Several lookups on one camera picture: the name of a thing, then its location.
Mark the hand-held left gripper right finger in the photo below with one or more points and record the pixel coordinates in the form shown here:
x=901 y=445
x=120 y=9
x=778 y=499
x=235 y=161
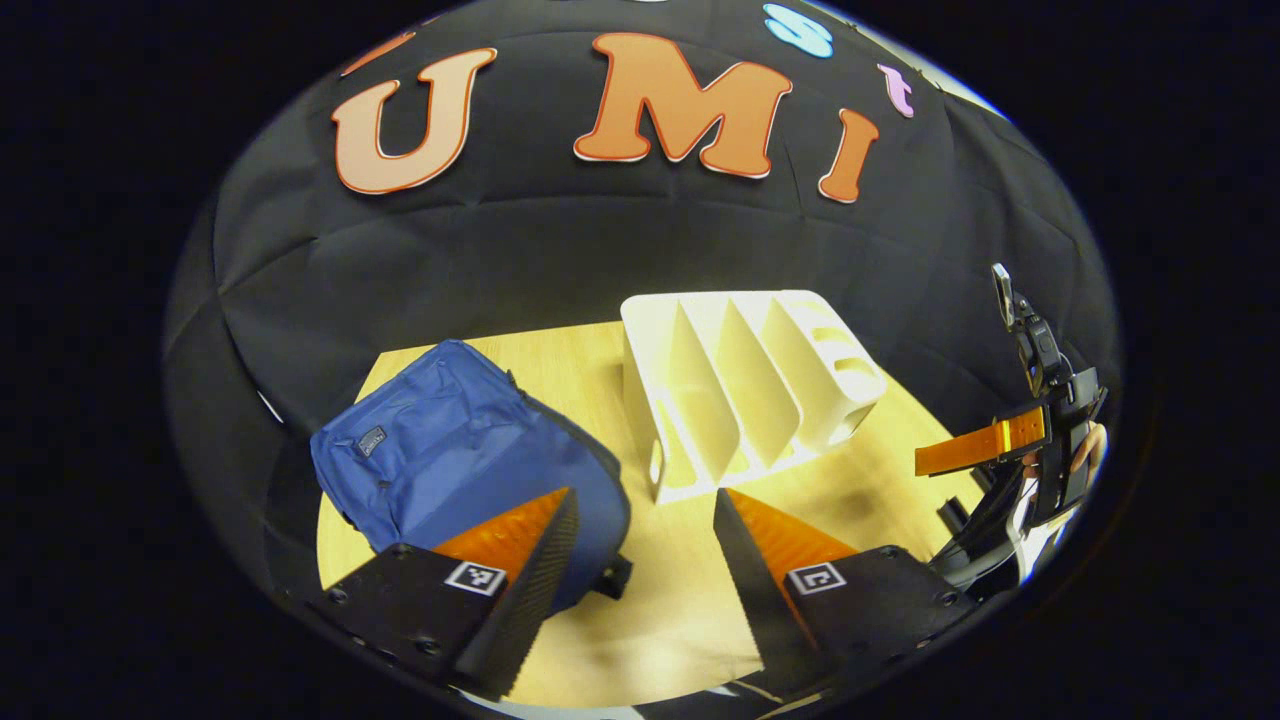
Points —
x=750 y=590

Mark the blue schoolbag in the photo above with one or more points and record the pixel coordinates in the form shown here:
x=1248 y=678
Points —
x=450 y=440

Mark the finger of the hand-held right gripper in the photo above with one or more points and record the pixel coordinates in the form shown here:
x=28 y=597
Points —
x=980 y=445

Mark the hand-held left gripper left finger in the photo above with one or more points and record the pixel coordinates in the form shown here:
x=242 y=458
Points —
x=540 y=590

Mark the white bookshelf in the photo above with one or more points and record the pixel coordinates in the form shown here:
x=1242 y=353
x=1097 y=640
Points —
x=740 y=370

